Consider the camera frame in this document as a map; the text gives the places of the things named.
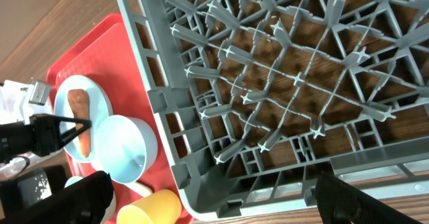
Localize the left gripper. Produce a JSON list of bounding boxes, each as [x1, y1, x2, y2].
[[1, 114, 92, 164]]

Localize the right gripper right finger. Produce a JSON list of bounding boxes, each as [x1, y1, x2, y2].
[[314, 174, 422, 224]]

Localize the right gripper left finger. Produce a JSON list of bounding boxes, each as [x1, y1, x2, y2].
[[1, 171, 114, 224]]

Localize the orange carrot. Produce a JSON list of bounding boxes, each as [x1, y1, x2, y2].
[[67, 89, 91, 158]]

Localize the white rice pile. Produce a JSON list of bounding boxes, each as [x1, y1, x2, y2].
[[19, 176, 52, 202]]

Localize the light blue bowl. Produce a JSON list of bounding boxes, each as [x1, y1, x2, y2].
[[95, 115, 158, 184]]

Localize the yellow plastic cup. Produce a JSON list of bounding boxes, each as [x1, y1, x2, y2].
[[117, 189, 182, 224]]

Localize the grey dishwasher rack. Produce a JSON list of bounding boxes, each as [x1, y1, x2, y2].
[[117, 0, 428, 221]]

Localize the light blue plate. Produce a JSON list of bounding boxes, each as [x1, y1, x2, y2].
[[54, 75, 113, 163]]

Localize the white plastic spoon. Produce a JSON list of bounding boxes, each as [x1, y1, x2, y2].
[[125, 181, 153, 197]]

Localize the black plastic tray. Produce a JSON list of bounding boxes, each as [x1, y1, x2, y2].
[[1, 165, 68, 217]]

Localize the clear plastic bin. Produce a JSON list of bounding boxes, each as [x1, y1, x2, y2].
[[1, 80, 53, 180]]

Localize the red serving tray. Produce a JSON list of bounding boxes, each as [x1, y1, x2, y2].
[[46, 13, 178, 223]]

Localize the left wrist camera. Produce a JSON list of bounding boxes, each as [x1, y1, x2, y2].
[[20, 80, 52, 106]]

